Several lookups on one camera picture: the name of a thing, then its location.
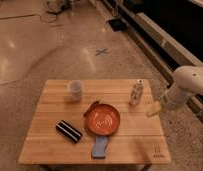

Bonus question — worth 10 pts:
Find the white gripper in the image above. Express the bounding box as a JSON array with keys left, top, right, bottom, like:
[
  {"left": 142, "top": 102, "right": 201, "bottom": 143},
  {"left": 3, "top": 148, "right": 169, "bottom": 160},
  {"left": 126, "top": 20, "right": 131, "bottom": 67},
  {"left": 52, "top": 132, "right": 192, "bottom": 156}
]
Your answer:
[{"left": 146, "top": 91, "right": 177, "bottom": 117}]

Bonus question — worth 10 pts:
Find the white ceramic cup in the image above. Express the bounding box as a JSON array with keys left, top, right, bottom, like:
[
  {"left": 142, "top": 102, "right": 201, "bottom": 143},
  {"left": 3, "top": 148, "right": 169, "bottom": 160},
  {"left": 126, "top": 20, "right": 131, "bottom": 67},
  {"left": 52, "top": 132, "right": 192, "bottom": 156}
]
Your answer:
[{"left": 67, "top": 80, "right": 83, "bottom": 101}]

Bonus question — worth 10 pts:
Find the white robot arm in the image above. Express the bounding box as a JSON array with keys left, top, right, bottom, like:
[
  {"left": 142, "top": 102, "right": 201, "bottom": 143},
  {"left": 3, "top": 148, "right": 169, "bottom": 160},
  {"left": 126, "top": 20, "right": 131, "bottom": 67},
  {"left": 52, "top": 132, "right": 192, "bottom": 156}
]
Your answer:
[{"left": 146, "top": 66, "right": 203, "bottom": 117}]

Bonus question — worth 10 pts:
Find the orange ceramic bowl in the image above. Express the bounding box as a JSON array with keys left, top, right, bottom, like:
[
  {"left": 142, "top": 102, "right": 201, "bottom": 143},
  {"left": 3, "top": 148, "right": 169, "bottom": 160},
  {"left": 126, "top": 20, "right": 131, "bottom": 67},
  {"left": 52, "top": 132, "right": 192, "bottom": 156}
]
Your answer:
[{"left": 85, "top": 104, "right": 121, "bottom": 136}]

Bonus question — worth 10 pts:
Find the small white bottle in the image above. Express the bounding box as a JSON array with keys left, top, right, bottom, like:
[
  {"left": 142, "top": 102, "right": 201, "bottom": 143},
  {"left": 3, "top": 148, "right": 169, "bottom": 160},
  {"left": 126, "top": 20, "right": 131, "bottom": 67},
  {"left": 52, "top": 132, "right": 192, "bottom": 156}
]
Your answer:
[{"left": 130, "top": 79, "right": 143, "bottom": 106}]

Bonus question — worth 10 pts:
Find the blue sponge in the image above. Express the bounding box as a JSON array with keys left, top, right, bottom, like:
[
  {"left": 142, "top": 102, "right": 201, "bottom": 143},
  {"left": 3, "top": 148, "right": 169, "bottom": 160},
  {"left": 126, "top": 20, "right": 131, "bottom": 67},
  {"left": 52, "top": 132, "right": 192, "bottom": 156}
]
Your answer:
[{"left": 91, "top": 136, "right": 107, "bottom": 158}]

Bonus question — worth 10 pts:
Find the wooden table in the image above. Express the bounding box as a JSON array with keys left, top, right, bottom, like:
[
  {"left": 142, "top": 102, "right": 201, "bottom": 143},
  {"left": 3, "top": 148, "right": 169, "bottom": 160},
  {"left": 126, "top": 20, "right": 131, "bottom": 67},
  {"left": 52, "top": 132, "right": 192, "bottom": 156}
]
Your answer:
[{"left": 19, "top": 79, "right": 171, "bottom": 164}]

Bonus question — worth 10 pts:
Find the black white striped block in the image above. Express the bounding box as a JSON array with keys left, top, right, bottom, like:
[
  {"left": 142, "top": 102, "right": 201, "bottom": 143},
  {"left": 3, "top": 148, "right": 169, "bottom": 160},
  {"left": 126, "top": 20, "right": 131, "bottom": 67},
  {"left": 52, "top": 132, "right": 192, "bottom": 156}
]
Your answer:
[{"left": 56, "top": 120, "right": 82, "bottom": 143}]

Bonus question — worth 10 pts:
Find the black floor plate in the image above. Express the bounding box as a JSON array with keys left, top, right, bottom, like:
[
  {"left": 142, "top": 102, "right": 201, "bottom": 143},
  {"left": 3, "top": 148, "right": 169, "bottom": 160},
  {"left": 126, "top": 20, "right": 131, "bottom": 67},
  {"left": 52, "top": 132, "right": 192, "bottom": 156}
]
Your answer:
[{"left": 107, "top": 19, "right": 127, "bottom": 31}]

